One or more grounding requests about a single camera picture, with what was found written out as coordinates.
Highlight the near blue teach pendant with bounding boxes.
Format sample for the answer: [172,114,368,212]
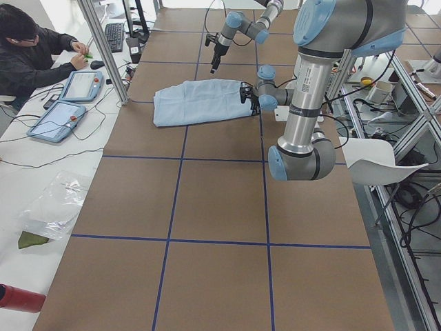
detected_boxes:
[27,101,86,143]

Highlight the seated person in black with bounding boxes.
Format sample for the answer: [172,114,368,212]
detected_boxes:
[1,3,89,110]

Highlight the green cloth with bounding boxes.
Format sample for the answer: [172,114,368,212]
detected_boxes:
[18,231,49,249]

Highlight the black computer mouse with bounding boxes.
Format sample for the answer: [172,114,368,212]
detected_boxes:
[90,60,105,70]

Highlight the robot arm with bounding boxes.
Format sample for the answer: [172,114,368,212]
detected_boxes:
[205,0,284,74]
[268,1,407,181]

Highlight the black keyboard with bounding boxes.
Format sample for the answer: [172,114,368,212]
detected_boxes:
[104,23,125,52]

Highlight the clear plastic bag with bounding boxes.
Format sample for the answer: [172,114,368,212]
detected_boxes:
[18,171,92,240]

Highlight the light blue button-up shirt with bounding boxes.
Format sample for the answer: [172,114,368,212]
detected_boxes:
[153,79,252,127]

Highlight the blue teach pendant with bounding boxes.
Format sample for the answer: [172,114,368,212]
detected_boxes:
[27,101,86,143]
[59,70,103,102]

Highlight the aluminium frame post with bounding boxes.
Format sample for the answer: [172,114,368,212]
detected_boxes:
[78,0,129,106]

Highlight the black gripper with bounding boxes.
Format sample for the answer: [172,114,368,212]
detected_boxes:
[249,92,260,114]
[210,43,228,74]

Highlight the red cylinder bottle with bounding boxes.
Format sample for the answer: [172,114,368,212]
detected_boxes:
[1,284,46,313]

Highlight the far blue teach pendant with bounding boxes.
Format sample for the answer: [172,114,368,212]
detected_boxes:
[59,70,103,102]

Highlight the white plastic chair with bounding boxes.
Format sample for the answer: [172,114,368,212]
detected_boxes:
[340,137,428,186]

